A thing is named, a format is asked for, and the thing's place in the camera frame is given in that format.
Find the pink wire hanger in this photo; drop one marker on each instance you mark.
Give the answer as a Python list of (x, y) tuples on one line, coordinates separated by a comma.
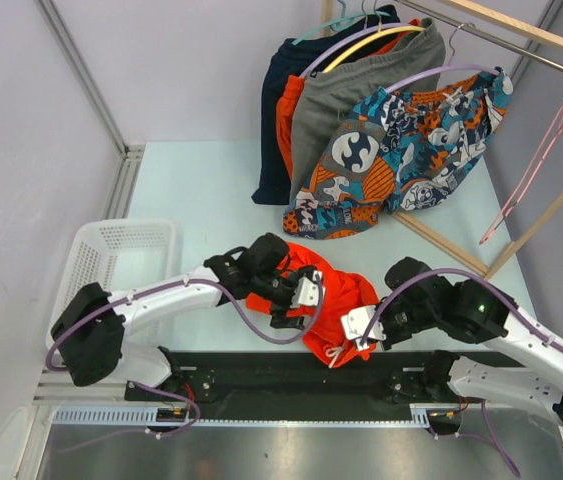
[(552, 133)]

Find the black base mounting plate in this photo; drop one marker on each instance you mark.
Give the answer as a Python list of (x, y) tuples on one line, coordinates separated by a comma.
[(270, 387)]

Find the navy blue shorts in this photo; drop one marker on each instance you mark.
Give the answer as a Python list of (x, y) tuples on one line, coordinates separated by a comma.
[(290, 59)]

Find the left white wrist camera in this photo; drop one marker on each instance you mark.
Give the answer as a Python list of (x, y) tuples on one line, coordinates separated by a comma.
[(306, 294)]

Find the purple hanger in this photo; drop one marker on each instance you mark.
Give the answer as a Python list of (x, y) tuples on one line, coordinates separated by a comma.
[(419, 63), (350, 39)]

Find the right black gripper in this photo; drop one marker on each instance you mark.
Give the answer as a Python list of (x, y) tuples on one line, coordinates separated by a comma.
[(390, 337)]

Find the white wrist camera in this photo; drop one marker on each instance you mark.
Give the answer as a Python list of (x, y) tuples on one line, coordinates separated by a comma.
[(306, 294), (354, 324)]

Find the white slotted cable duct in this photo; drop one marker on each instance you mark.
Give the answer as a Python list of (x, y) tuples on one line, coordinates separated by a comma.
[(137, 416)]

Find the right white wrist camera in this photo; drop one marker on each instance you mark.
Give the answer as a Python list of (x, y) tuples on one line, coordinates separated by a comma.
[(354, 324)]

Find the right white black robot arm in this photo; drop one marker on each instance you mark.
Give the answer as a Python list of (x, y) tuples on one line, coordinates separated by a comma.
[(472, 311)]

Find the wooden clothes rack frame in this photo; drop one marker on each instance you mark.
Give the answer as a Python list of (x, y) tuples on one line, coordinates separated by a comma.
[(535, 34)]

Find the purple hanger front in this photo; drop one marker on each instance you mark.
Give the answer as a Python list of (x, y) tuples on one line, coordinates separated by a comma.
[(419, 63)]

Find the grey shorts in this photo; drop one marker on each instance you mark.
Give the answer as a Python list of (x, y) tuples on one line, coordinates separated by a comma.
[(326, 100)]

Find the yellow hanger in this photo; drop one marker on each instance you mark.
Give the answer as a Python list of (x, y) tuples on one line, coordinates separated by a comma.
[(368, 40)]

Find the aluminium frame post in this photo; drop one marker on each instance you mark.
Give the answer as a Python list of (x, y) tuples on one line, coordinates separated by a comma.
[(75, 60)]

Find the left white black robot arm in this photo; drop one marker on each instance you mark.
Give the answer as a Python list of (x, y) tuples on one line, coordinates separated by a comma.
[(92, 337)]

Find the white plastic laundry basket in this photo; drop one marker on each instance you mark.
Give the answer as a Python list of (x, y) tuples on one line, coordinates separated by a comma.
[(119, 254)]

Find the metal clothes rail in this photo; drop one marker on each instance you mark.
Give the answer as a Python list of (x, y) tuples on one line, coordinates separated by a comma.
[(530, 43)]

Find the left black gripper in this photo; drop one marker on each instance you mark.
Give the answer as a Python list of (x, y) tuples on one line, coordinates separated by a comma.
[(278, 312)]

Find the patterned blue orange shorts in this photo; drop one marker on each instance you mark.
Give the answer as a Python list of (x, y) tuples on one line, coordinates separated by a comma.
[(398, 151)]

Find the purple hanger rear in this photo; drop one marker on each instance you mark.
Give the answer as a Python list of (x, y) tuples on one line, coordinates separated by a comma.
[(350, 39)]

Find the teal hanger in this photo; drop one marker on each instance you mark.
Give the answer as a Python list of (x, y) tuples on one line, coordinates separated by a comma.
[(335, 17)]

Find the dark orange hanging shorts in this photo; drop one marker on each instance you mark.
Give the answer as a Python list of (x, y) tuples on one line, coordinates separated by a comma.
[(287, 103)]

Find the bright orange shorts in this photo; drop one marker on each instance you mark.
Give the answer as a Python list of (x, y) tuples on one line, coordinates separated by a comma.
[(344, 291)]

